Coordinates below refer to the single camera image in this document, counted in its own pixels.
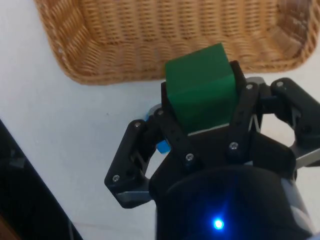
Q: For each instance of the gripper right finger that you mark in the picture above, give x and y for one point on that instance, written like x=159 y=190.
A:
x=243 y=112

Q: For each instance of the green cube block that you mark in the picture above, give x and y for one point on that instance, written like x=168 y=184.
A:
x=200 y=87

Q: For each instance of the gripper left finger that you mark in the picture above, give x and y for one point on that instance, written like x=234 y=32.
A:
x=130 y=155

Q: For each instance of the blue cube block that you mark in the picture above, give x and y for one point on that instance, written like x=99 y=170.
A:
x=163 y=147

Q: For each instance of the wicker basket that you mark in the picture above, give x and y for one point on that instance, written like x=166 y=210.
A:
x=150 y=37

